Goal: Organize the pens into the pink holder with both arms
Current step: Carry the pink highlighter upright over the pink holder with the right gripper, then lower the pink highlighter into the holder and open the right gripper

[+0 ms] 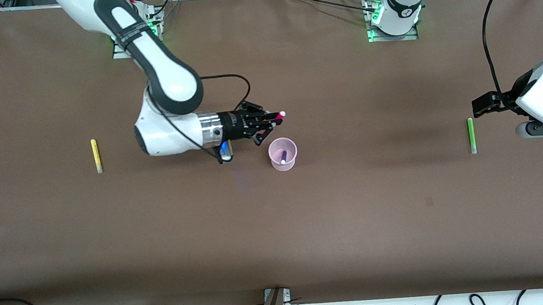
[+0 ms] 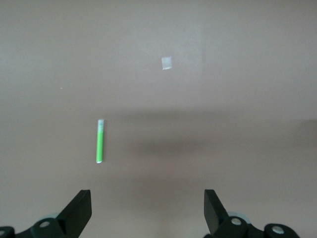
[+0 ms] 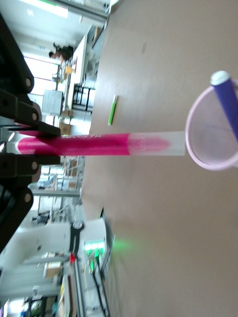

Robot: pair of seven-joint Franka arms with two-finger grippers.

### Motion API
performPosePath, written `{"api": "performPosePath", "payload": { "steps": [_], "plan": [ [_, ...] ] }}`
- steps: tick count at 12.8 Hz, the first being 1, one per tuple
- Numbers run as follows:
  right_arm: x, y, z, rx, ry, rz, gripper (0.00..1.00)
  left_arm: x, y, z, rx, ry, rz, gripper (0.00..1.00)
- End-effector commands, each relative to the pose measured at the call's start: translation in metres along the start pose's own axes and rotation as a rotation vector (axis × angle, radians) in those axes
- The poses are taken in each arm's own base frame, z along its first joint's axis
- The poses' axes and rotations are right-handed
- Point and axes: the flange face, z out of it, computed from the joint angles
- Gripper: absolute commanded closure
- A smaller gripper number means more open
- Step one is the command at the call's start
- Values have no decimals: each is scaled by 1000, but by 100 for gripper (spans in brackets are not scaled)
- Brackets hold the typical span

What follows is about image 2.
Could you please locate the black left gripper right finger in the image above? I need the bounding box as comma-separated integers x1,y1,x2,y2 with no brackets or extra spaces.
204,188,301,238

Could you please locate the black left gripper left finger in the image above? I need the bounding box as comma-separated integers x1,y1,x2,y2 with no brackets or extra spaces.
0,189,93,238

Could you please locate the green pen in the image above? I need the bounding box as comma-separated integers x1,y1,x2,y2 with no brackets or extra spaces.
95,119,106,164

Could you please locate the small grey tape patch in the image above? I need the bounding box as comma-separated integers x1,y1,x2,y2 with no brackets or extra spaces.
161,56,173,70

